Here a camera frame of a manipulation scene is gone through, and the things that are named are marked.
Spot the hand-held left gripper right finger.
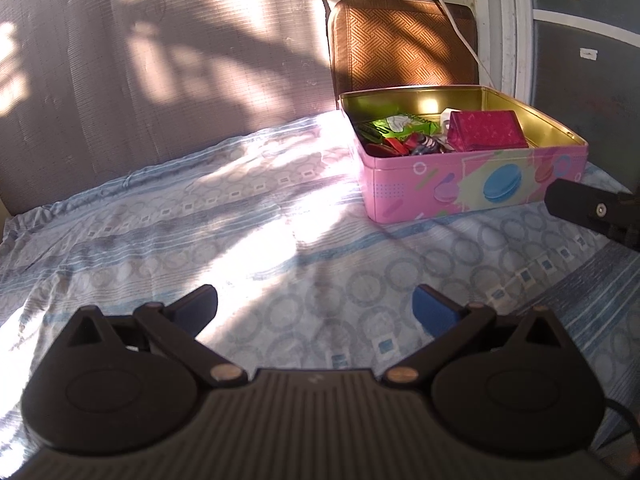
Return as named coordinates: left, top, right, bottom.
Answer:
left=382, top=284, right=572, bottom=389

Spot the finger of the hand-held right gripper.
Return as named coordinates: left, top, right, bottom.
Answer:
left=544, top=177, right=640, bottom=253

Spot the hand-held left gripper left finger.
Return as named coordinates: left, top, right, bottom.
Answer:
left=65, top=284, right=249, bottom=389

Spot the pink tin box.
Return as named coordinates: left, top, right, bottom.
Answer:
left=339, top=85, right=590, bottom=224

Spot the pink zip purse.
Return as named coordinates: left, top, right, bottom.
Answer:
left=446, top=110, right=530, bottom=153

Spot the silver purple toy figure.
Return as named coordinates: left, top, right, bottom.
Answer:
left=407, top=132, right=452, bottom=156

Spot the red stapler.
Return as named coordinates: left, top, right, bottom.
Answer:
left=366, top=135, right=417, bottom=157

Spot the green snack packet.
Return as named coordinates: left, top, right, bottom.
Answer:
left=357, top=112, right=442, bottom=142

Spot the blue patterned bedsheet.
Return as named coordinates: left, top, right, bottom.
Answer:
left=0, top=110, right=640, bottom=480

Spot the blue striped mattress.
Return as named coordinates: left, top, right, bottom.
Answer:
left=520, top=245, right=640, bottom=480

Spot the white window frame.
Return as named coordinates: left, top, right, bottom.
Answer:
left=472, top=0, right=640, bottom=107

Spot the white cable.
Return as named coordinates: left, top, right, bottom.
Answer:
left=407, top=0, right=497, bottom=89

